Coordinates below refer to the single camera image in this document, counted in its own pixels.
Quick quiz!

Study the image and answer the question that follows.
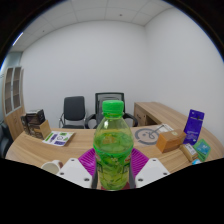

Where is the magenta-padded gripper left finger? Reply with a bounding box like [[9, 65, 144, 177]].
[[57, 148, 100, 189]]

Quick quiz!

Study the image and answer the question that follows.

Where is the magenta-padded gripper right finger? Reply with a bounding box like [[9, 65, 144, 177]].
[[128, 147, 169, 189]]

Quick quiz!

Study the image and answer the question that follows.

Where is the green drink bottle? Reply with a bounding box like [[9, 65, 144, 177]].
[[92, 99, 135, 192]]

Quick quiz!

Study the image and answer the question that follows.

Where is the white ceramic cup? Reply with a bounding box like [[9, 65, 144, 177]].
[[40, 159, 64, 175]]

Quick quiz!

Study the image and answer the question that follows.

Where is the white printed leaflet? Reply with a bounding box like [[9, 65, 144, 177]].
[[42, 130, 76, 147]]

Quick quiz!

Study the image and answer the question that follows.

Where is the orange-brown box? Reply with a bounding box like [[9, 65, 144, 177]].
[[155, 129, 188, 154]]

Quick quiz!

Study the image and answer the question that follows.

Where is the small beige box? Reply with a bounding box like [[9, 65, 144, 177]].
[[179, 142, 200, 163]]

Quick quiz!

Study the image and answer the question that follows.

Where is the wooden side desk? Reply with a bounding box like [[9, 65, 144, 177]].
[[133, 101, 188, 129]]

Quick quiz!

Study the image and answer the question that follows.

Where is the dark grey office chair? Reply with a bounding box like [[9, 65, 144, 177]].
[[58, 95, 87, 130]]

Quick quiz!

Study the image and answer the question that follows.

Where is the green flat box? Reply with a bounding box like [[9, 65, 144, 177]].
[[193, 138, 212, 162]]

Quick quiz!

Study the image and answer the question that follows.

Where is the black mesh office chair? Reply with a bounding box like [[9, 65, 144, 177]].
[[84, 92, 139, 130]]

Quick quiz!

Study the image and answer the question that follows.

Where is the purple card package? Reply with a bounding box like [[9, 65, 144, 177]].
[[182, 108, 205, 146]]

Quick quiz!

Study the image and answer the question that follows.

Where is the large dark brown carton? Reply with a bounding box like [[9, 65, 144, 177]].
[[25, 108, 47, 134]]

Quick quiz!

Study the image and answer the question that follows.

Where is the small dark brown box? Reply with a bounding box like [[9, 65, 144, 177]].
[[20, 113, 32, 135]]

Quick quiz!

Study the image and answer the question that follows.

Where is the black armchair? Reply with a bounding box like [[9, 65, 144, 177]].
[[0, 121, 14, 159]]

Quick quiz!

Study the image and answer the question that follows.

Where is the wooden cabinet with glass doors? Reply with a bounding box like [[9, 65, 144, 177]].
[[1, 65, 26, 141]]

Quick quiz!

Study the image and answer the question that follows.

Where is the rectangular ceiling light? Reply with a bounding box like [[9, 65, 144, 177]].
[[11, 31, 25, 47]]

